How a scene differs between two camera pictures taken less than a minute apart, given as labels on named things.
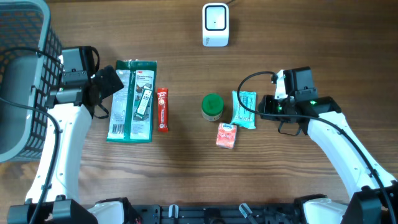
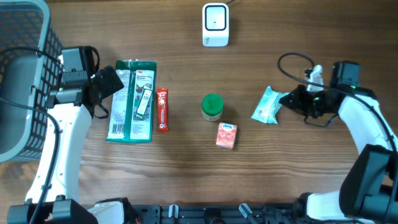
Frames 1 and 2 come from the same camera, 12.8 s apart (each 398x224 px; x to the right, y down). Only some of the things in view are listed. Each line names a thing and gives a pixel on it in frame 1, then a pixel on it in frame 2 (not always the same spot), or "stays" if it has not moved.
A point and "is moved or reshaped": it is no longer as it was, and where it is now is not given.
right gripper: x=267 y=102 -> x=297 y=96
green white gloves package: x=132 y=109 stays
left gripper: x=111 y=79 stays
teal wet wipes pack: x=239 y=115 is moved or reshaped
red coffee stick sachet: x=163 y=109 stays
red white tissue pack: x=226 y=135 stays
